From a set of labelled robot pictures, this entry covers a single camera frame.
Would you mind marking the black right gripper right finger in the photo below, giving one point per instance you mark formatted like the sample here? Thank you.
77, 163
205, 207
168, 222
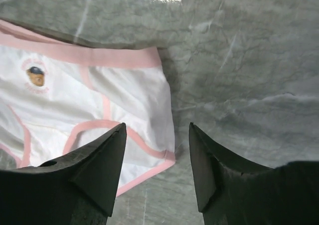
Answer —
232, 190

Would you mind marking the white pink-trimmed underwear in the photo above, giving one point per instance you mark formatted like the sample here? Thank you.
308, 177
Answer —
56, 97

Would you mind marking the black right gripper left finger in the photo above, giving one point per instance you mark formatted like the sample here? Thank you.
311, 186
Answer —
78, 188

